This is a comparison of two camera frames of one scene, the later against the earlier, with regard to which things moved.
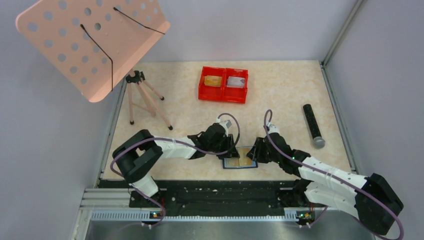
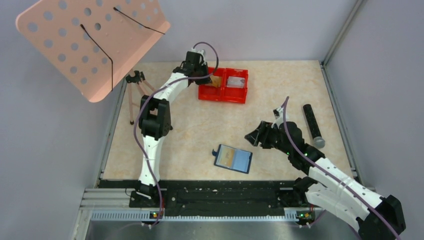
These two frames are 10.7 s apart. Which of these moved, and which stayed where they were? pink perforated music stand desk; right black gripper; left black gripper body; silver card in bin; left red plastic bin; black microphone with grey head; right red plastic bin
Moved: left black gripper body; right black gripper
Stayed: pink perforated music stand desk; left red plastic bin; right red plastic bin; black microphone with grey head; silver card in bin
